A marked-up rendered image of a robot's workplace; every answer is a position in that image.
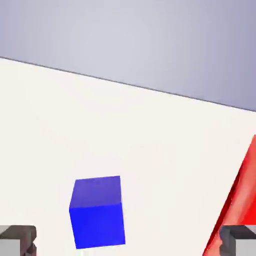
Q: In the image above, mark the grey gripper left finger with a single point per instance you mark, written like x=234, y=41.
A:
x=18, y=234

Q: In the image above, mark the small blue cube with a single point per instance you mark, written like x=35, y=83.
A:
x=97, y=218

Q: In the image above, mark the large red box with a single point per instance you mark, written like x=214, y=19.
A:
x=243, y=196

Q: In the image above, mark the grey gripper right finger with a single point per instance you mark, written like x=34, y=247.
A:
x=238, y=236

